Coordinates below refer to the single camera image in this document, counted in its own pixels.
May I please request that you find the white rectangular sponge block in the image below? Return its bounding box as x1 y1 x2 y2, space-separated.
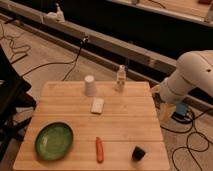
91 98 104 114

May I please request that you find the black cable on floor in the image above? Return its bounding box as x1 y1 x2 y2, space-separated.
19 36 90 81

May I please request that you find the black chair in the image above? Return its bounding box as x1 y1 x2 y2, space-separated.
0 45 36 162

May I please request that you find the white clamp on rail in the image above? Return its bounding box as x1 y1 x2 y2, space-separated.
46 4 65 22

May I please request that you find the white ceramic cup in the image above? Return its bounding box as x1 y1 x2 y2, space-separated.
84 75 96 96

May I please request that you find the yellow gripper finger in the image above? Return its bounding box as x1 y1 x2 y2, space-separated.
150 85 160 94
159 103 176 122

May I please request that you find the black cable right floor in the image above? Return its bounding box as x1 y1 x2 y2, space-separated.
159 108 213 171

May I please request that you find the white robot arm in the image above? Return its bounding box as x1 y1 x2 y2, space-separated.
151 50 213 122

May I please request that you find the green plate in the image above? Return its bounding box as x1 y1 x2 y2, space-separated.
34 122 74 161

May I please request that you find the small clear bottle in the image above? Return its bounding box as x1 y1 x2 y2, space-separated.
115 65 126 92

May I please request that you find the blue power box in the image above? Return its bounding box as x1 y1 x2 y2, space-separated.
174 103 189 118

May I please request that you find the orange carrot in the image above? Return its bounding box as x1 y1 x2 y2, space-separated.
96 137 104 163

